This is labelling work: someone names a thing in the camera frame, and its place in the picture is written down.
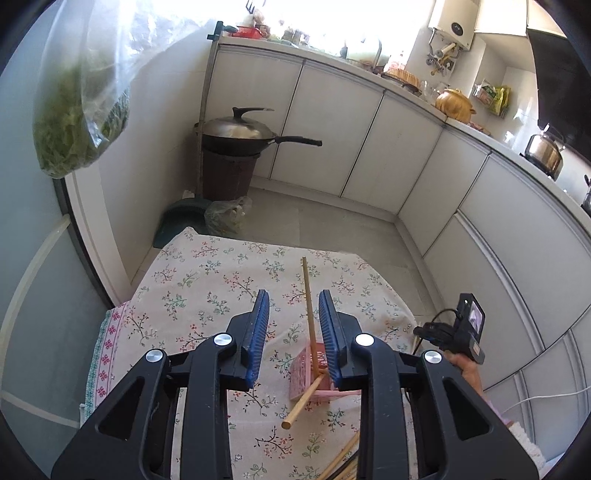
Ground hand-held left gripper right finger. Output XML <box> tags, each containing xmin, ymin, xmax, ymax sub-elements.
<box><xmin>318</xmin><ymin>290</ymin><xmax>541</xmax><ymax>480</ymax></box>

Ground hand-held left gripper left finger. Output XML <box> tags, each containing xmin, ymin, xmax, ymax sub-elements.
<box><xmin>51</xmin><ymin>290</ymin><xmax>271</xmax><ymax>480</ymax></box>

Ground pink plastic basket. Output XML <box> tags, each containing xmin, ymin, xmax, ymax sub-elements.
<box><xmin>288</xmin><ymin>342</ymin><xmax>363</xmax><ymax>402</ymax></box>

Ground light wooden chopstick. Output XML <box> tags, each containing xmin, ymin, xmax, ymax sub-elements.
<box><xmin>281</xmin><ymin>373</ymin><xmax>326</xmax><ymax>431</ymax></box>
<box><xmin>301</xmin><ymin>257</ymin><xmax>320</xmax><ymax>374</ymax></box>

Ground bunch of wooden chopsticks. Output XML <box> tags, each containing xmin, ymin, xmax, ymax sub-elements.
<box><xmin>318</xmin><ymin>431</ymin><xmax>362</xmax><ymax>480</ymax></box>

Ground person's right forearm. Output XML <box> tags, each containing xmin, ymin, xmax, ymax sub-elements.
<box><xmin>480</xmin><ymin>392</ymin><xmax>539</xmax><ymax>462</ymax></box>

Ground person's right hand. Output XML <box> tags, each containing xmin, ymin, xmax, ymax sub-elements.
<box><xmin>447</xmin><ymin>352</ymin><xmax>485</xmax><ymax>398</ymax></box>

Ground floral tablecloth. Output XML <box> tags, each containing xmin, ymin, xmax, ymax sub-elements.
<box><xmin>124</xmin><ymin>226</ymin><xmax>419</xmax><ymax>480</ymax></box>

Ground clear plastic bag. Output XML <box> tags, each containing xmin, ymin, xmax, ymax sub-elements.
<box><xmin>204</xmin><ymin>196</ymin><xmax>253</xmax><ymax>238</ymax></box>

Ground green dustpan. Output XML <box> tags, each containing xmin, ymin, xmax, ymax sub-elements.
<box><xmin>154</xmin><ymin>198</ymin><xmax>208</xmax><ymax>250</ymax></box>

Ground embroidered border cloth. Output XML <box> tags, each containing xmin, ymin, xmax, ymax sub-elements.
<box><xmin>81</xmin><ymin>307</ymin><xmax>134</xmax><ymax>416</ymax></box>

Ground brown plastic bin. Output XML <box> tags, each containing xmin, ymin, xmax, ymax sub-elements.
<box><xmin>201</xmin><ymin>147</ymin><xmax>260</xmax><ymax>202</ymax></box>

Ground black wok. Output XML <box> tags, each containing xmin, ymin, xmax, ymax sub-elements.
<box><xmin>196</xmin><ymin>131</ymin><xmax>323</xmax><ymax>158</ymax></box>

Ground steel kettle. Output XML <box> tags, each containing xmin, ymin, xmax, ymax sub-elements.
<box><xmin>524</xmin><ymin>124</ymin><xmax>566</xmax><ymax>181</ymax></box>

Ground white kitchen cabinets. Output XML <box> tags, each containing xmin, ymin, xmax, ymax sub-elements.
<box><xmin>203</xmin><ymin>34</ymin><xmax>591</xmax><ymax>480</ymax></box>

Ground steel wok lid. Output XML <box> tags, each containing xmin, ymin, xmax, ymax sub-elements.
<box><xmin>203</xmin><ymin>107</ymin><xmax>277</xmax><ymax>141</ymax></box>

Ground yellow clay pot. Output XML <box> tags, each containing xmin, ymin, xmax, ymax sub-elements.
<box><xmin>435</xmin><ymin>88</ymin><xmax>477</xmax><ymax>124</ymax></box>

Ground white plastic tube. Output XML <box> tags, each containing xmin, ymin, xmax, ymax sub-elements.
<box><xmin>0</xmin><ymin>217</ymin><xmax>72</xmax><ymax>421</ymax></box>

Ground woven bamboo tray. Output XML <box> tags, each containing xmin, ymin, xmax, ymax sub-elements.
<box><xmin>383</xmin><ymin>67</ymin><xmax>421</xmax><ymax>90</ymax></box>

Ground black range hood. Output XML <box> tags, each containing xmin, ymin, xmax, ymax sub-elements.
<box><xmin>526</xmin><ymin>28</ymin><xmax>591</xmax><ymax>162</ymax></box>

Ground plastic bag of greens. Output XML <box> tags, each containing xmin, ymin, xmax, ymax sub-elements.
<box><xmin>32</xmin><ymin>0</ymin><xmax>218</xmax><ymax>180</ymax></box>

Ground water heater pipes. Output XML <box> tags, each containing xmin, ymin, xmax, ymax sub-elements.
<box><xmin>425</xmin><ymin>39</ymin><xmax>458</xmax><ymax>77</ymax></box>

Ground pale green basin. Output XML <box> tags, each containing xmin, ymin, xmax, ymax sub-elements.
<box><xmin>344</xmin><ymin>37</ymin><xmax>384</xmax><ymax>70</ymax></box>

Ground row of small bottles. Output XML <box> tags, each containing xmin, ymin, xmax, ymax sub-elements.
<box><xmin>277</xmin><ymin>28</ymin><xmax>315</xmax><ymax>47</ymax></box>

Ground white water heater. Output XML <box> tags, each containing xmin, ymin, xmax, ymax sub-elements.
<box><xmin>427</xmin><ymin>0</ymin><xmax>478</xmax><ymax>51</ymax></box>

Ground window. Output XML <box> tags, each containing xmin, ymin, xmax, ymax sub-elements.
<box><xmin>263</xmin><ymin>0</ymin><xmax>435</xmax><ymax>51</ymax></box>

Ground black cable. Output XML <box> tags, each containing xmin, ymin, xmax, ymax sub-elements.
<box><xmin>416</xmin><ymin>308</ymin><xmax>459</xmax><ymax>354</ymax></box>

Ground white charging cable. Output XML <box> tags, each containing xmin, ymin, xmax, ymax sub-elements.
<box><xmin>503</xmin><ymin>388</ymin><xmax>591</xmax><ymax>414</ymax></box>

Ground wall rack with packets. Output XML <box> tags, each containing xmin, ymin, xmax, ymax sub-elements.
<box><xmin>473</xmin><ymin>80</ymin><xmax>511</xmax><ymax>118</ymax></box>

